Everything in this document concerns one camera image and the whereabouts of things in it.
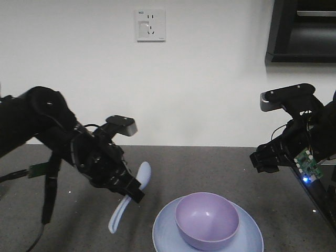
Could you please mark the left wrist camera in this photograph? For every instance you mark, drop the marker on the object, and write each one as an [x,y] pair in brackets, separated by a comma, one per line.
[117,124]

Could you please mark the green circuit board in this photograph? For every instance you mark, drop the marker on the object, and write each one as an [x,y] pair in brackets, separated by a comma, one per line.
[307,166]

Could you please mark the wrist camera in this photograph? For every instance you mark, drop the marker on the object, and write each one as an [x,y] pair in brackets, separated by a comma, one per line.
[293,99]
[117,124]

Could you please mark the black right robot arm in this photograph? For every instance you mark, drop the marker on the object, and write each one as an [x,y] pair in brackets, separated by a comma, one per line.
[312,127]

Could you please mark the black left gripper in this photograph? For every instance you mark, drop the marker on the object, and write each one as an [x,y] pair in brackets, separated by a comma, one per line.
[96,156]

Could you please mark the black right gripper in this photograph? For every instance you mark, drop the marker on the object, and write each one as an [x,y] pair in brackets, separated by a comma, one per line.
[282,150]

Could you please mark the purple plastic bowl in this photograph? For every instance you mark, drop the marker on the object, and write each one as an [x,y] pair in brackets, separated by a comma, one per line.
[206,221]

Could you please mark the light blue plastic plate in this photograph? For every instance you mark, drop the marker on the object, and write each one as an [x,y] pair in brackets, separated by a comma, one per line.
[166,237]

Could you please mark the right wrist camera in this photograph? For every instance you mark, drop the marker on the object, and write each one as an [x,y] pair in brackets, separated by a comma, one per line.
[293,99]

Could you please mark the white wall power socket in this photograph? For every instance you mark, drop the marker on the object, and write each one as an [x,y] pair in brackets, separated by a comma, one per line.
[150,25]

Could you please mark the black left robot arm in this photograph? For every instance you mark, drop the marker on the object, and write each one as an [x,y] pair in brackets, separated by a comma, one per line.
[43,113]

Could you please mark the light blue plastic spoon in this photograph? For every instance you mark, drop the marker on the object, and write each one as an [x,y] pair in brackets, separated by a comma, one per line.
[143,176]

